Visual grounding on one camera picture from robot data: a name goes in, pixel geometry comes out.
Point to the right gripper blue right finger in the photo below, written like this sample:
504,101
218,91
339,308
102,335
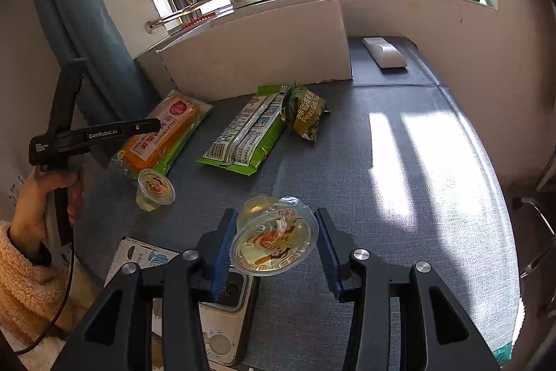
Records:
328,256

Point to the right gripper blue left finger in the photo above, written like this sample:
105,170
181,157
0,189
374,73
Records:
220,262

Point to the clear jelly cup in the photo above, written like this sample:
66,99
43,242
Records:
273,235

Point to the fuzzy beige sleeve forearm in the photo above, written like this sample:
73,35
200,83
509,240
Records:
30,297

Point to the person's left hand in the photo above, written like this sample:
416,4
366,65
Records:
28,229

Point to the smartphone with cartoon case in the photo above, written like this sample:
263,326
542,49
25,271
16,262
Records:
226,323

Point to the teal curtain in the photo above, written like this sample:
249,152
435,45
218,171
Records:
113,87

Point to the green seaweed strip pack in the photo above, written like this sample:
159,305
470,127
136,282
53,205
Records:
247,141

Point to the green pea snack bag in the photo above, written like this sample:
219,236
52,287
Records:
302,110

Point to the orange noodle snack pack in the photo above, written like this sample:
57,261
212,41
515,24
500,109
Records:
179,116

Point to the white remote control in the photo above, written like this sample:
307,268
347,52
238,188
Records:
385,54

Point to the white cardboard box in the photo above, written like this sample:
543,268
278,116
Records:
273,43

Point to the red beads on sill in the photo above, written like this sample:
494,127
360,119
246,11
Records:
197,21

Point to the metal chair base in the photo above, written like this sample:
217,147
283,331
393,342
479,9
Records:
545,246

